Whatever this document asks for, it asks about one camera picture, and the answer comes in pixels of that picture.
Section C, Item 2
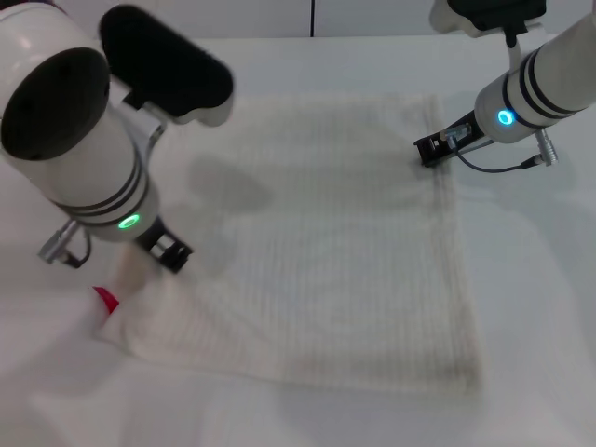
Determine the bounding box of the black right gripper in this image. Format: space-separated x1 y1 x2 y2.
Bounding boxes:
413 110 486 169

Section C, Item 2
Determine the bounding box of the white ribbed towel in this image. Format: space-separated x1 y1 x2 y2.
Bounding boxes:
94 91 485 398

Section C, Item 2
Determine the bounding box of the red towel label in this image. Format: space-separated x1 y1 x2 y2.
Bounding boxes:
91 285 122 323

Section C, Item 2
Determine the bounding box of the left gripper cable with connector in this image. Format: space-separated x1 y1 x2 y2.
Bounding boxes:
35 220 92 270

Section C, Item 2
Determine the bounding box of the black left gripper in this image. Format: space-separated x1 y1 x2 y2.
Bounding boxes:
133 215 196 275

